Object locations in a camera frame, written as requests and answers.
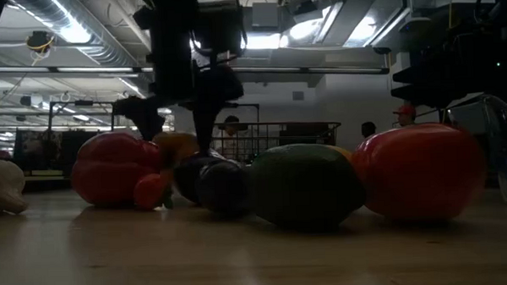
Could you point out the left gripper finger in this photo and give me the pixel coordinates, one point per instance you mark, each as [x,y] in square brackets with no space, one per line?
[208,127]
[144,116]

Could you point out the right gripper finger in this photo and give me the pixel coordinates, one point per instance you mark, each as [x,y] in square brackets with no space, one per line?
[425,96]
[416,75]

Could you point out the yellow bell pepper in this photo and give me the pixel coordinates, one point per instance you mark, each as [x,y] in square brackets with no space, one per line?
[177,147]

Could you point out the purple eggplant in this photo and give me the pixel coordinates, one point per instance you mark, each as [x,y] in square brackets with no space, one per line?
[187,174]

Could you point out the red bell pepper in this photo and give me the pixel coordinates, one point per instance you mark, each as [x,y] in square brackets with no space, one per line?
[106,169]

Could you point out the long red pepper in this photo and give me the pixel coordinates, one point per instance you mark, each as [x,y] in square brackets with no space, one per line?
[419,170]

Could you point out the small red strawberry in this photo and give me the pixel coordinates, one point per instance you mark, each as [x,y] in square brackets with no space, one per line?
[147,192]

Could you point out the yellow fruit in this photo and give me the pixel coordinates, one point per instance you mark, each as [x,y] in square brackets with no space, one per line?
[342,151]

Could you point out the green avocado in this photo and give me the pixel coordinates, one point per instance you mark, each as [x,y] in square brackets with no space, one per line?
[306,187]

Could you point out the white garlic bulb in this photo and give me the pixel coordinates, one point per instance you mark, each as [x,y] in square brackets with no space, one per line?
[1,185]

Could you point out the person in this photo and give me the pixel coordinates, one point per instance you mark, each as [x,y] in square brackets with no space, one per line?
[405,116]
[368,129]
[231,120]

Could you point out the long overhead light bar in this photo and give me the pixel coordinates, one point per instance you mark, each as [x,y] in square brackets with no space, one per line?
[340,70]

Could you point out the black background rig frame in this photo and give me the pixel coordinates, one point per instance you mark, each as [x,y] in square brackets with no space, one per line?
[81,103]

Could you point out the silver air duct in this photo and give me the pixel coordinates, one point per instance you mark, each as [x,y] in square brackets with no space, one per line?
[106,54]

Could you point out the grey wall vent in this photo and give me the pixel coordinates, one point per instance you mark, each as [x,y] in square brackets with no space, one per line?
[298,95]

